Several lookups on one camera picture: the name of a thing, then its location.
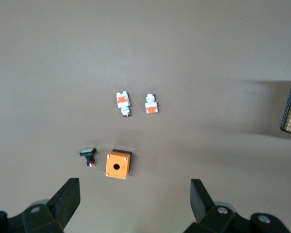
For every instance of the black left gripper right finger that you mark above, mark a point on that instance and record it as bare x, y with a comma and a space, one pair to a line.
215, 221

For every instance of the white orange button module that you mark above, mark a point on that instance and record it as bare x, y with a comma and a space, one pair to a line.
151, 106

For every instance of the orange box with round hole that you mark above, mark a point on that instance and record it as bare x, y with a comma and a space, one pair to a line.
117, 166

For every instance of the white orange button with red tip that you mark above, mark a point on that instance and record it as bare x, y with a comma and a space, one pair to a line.
123, 103

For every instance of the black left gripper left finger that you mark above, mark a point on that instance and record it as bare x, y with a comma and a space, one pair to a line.
51, 216

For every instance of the black push button grey cap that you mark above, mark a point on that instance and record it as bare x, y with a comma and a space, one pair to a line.
88, 155

